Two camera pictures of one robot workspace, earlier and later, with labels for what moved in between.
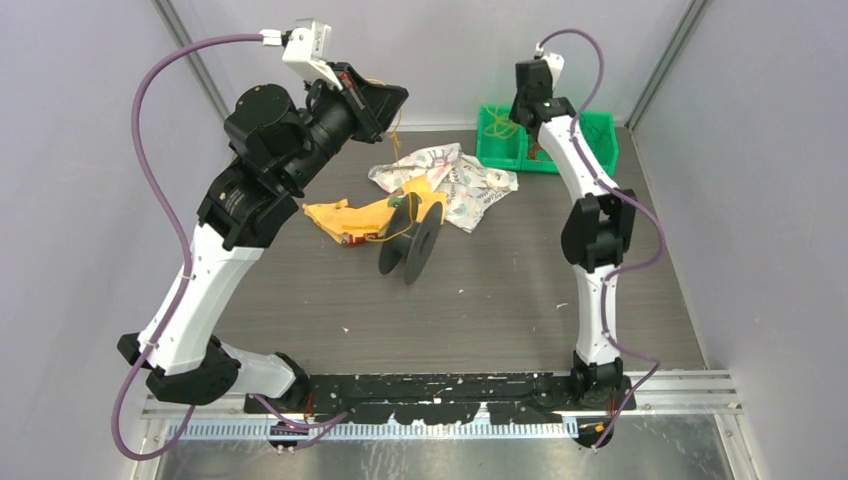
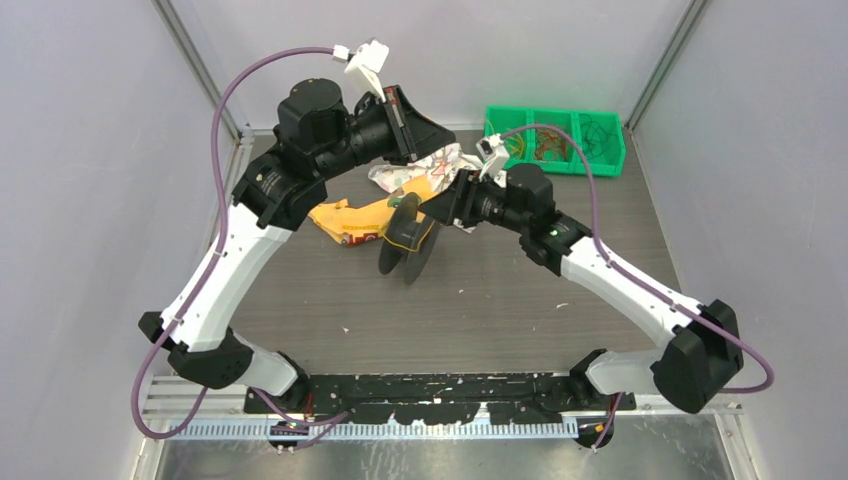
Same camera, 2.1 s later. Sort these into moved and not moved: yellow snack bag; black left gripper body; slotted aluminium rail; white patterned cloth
Moved: black left gripper body
Not moved: white patterned cloth; slotted aluminium rail; yellow snack bag
